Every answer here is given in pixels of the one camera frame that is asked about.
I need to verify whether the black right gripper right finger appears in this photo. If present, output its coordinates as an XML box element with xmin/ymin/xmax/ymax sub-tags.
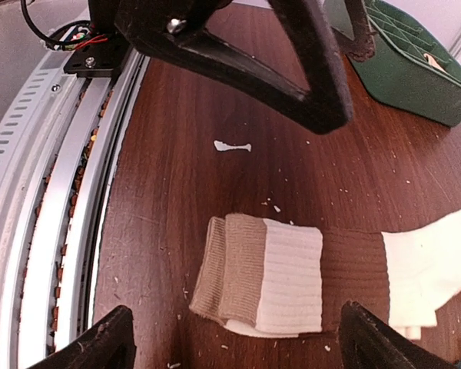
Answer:
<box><xmin>340</xmin><ymin>301</ymin><xmax>455</xmax><ymax>369</ymax></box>

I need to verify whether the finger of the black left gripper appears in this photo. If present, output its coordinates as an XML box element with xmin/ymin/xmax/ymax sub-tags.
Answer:
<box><xmin>269</xmin><ymin>1</ymin><xmax>353</xmax><ymax>135</ymax></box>
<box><xmin>114</xmin><ymin>1</ymin><xmax>330</xmax><ymax>133</ymax></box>

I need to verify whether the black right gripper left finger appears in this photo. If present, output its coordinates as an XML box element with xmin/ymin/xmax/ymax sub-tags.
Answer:
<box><xmin>31</xmin><ymin>305</ymin><xmax>134</xmax><ymax>369</ymax></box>

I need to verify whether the cream brown striped sock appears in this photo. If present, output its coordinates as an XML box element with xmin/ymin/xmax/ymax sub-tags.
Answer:
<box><xmin>190</xmin><ymin>209</ymin><xmax>461</xmax><ymax>340</ymax></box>

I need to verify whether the green compartment organizer tray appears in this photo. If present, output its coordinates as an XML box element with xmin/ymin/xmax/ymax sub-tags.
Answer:
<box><xmin>326</xmin><ymin>0</ymin><xmax>461</xmax><ymax>128</ymax></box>

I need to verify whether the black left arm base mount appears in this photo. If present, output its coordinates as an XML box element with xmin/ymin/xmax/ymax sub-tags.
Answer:
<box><xmin>60</xmin><ymin>21</ymin><xmax>132</xmax><ymax>78</ymax></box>

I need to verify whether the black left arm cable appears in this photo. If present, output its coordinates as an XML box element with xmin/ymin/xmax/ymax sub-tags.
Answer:
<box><xmin>20</xmin><ymin>0</ymin><xmax>89</xmax><ymax>51</ymax></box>

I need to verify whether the aluminium front rail frame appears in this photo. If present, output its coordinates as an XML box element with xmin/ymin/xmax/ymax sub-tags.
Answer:
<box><xmin>0</xmin><ymin>48</ymin><xmax>150</xmax><ymax>368</ymax></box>

